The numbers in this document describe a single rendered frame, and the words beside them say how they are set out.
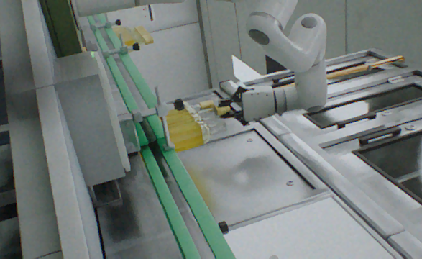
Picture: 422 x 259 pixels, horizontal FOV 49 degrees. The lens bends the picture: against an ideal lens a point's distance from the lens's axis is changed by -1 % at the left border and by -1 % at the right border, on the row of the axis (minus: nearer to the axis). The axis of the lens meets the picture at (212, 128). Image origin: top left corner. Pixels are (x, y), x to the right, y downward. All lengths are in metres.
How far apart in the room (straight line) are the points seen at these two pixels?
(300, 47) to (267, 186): 0.39
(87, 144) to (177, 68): 6.65
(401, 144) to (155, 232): 0.92
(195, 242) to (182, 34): 6.65
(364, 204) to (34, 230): 0.78
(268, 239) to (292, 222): 0.08
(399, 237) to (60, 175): 0.73
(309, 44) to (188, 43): 6.40
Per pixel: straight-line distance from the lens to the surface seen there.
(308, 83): 1.27
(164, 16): 7.29
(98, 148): 0.92
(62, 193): 0.71
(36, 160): 0.82
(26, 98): 0.87
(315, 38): 1.13
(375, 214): 1.17
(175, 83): 7.59
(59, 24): 1.14
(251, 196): 1.24
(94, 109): 0.88
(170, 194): 0.99
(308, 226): 1.12
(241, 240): 1.10
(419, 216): 1.25
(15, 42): 1.06
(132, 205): 0.96
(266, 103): 1.42
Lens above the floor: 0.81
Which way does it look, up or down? 13 degrees up
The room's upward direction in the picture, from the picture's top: 75 degrees clockwise
